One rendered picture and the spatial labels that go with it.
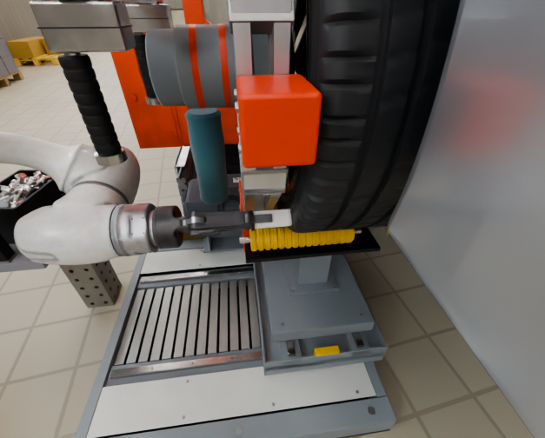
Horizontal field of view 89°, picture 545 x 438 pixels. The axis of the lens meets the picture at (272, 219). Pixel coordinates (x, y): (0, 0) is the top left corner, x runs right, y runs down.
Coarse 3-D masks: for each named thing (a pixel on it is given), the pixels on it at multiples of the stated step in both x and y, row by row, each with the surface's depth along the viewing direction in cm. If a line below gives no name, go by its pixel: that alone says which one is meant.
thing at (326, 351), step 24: (264, 288) 99; (264, 312) 91; (264, 336) 84; (336, 336) 84; (360, 336) 81; (264, 360) 76; (288, 360) 76; (312, 360) 78; (336, 360) 80; (360, 360) 82
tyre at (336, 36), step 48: (336, 0) 24; (384, 0) 25; (432, 0) 25; (336, 48) 25; (384, 48) 26; (432, 48) 26; (336, 96) 27; (384, 96) 28; (432, 96) 28; (336, 144) 31; (384, 144) 31; (336, 192) 36; (384, 192) 37
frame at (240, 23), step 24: (240, 0) 26; (264, 0) 27; (288, 0) 27; (240, 24) 28; (264, 24) 28; (288, 24) 28; (240, 48) 29; (288, 48) 29; (240, 72) 30; (288, 72) 31; (240, 168) 38; (264, 168) 38; (288, 168) 38; (264, 192) 42
